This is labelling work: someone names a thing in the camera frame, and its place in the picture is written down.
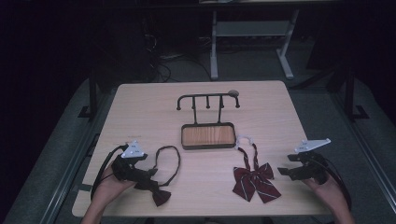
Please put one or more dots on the grey round table disc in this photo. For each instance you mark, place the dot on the grey round table disc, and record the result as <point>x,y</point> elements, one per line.
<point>233,92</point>

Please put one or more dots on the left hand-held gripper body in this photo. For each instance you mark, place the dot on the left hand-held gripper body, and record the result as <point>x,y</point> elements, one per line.
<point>126,168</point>

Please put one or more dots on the grey metal desk frame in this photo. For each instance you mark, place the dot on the grey metal desk frame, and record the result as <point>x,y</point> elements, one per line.
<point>249,28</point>

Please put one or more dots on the black metal stand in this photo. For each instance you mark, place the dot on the black metal stand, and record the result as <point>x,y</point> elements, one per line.
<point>350,93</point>
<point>92,93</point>

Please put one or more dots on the person's left hand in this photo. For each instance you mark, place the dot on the person's left hand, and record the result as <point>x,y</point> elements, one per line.
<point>110,188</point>

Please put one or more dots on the person's right hand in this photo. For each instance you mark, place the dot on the person's right hand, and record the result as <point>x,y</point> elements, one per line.
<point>325,193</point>

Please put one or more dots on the red striped bow tie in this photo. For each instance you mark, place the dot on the red striped bow tie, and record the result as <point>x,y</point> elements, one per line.
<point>253,183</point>

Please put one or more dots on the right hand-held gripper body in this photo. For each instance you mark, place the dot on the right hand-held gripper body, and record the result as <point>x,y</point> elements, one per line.
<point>311,165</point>

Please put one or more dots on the black hook rack wooden base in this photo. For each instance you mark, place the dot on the black hook rack wooden base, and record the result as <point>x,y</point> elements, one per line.
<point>208,136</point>

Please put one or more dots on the metal frame rail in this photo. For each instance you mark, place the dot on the metal frame rail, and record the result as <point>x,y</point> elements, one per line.
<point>71,168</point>
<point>367,149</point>

